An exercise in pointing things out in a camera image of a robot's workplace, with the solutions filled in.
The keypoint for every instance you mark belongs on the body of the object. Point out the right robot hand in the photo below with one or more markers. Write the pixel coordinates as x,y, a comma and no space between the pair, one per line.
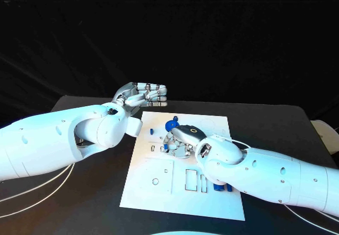
190,134

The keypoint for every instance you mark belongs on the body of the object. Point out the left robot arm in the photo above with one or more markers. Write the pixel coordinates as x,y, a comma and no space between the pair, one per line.
48,139

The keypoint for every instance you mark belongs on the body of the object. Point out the blue cylinder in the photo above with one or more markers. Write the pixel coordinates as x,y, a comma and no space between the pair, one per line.
218,187
230,188

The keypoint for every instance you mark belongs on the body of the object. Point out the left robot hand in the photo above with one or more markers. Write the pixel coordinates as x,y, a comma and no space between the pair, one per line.
138,99

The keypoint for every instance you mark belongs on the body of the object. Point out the white task board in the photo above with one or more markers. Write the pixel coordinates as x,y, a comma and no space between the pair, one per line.
159,198

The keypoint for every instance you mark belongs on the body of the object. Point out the blue gear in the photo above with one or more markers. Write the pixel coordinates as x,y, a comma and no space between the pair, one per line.
171,125

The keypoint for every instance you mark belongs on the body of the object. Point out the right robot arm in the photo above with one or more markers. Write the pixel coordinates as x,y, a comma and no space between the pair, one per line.
265,170

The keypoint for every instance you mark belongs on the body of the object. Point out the white round object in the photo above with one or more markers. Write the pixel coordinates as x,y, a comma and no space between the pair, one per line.
325,135

